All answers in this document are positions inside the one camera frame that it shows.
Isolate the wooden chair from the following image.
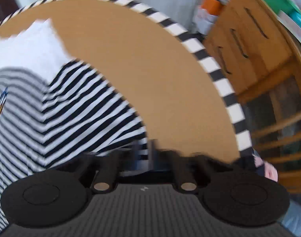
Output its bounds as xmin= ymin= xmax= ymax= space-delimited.
xmin=239 ymin=74 xmax=301 ymax=187

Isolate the striped white knit sweater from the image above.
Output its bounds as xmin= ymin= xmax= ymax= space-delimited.
xmin=0 ymin=18 xmax=151 ymax=235

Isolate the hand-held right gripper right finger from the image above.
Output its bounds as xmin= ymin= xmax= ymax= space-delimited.
xmin=150 ymin=139 xmax=240 ymax=194

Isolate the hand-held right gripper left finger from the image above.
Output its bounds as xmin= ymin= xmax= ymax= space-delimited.
xmin=52 ymin=140 xmax=149 ymax=194

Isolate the wooden drawer cabinet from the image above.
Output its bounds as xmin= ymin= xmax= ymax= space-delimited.
xmin=202 ymin=0 xmax=301 ymax=104

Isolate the orange bag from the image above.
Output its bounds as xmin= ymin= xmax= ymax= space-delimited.
xmin=201 ymin=0 xmax=224 ymax=17

